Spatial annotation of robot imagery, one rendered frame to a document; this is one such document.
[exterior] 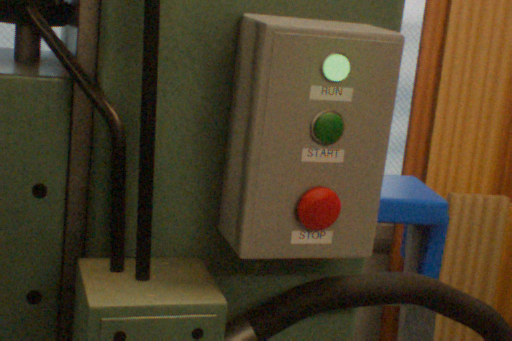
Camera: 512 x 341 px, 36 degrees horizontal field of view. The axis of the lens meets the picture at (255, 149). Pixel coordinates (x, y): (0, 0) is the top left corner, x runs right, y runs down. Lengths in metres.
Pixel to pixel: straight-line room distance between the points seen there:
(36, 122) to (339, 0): 0.23
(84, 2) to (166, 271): 0.20
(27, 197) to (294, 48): 0.23
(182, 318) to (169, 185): 0.10
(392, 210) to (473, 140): 0.71
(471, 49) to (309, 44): 1.48
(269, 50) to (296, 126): 0.05
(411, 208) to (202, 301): 0.86
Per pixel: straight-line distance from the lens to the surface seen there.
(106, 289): 0.53
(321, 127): 0.52
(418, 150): 2.00
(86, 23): 0.58
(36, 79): 0.59
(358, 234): 0.56
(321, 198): 0.53
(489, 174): 2.05
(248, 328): 0.58
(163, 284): 0.54
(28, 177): 0.60
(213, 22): 0.56
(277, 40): 0.51
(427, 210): 1.36
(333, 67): 0.52
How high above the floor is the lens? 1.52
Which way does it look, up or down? 13 degrees down
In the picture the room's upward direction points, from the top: 7 degrees clockwise
